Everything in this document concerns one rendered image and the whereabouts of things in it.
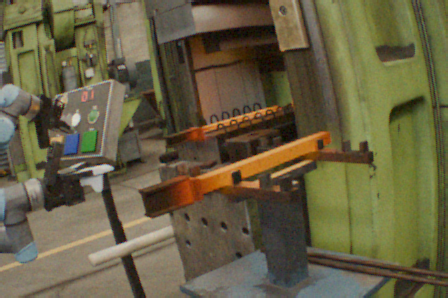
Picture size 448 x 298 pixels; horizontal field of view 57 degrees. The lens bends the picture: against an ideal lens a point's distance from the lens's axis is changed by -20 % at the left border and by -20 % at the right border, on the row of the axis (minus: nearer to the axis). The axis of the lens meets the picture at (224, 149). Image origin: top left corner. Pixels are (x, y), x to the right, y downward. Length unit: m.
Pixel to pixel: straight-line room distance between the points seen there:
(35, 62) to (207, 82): 4.68
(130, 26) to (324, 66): 9.38
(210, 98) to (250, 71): 0.20
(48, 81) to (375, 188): 5.20
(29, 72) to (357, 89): 5.33
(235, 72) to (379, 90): 0.68
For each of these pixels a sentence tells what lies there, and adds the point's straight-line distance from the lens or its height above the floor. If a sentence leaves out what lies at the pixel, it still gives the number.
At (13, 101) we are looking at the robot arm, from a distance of 1.40.
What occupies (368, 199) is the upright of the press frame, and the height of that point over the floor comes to 0.80.
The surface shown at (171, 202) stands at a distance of 0.78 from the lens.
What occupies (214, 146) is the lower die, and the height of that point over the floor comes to 0.96.
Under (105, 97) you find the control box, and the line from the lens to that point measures 1.70.
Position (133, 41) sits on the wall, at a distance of 10.43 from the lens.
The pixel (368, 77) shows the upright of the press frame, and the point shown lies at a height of 1.10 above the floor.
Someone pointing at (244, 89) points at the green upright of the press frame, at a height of 1.06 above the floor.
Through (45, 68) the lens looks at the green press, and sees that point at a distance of 6.02.
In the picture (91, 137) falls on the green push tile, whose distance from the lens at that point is 1.68.
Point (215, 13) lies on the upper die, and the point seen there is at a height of 1.32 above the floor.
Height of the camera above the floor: 1.19
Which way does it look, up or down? 10 degrees down
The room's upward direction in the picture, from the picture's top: 11 degrees counter-clockwise
